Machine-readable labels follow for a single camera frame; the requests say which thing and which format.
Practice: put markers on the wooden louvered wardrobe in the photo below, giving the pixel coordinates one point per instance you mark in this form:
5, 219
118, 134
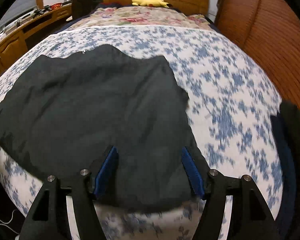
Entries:
269, 32

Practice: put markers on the grey window blind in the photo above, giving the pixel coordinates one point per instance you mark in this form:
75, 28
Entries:
18, 8

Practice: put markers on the dark wooden chair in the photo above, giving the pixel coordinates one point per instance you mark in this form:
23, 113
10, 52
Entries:
80, 8

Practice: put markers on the dark clothes pile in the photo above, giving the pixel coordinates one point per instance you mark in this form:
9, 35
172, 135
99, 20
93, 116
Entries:
286, 132

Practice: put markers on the yellow plush toy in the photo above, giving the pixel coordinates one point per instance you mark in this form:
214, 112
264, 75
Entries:
151, 3

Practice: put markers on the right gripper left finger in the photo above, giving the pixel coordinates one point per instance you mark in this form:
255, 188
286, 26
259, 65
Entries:
48, 215

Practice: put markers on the pink floral beige quilt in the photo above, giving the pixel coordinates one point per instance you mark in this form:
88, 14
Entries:
141, 16

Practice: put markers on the black zip jacket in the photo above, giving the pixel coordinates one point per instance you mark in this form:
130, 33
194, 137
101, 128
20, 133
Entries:
62, 114

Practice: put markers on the wooden desk cabinet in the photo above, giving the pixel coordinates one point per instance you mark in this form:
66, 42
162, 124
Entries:
26, 36

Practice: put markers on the red basket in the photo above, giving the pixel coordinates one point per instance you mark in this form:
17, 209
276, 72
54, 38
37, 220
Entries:
56, 6

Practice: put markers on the blue floral white bedsheet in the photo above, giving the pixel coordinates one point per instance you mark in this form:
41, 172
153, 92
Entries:
231, 100

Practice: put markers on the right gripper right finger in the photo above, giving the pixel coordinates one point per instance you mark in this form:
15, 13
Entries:
251, 217

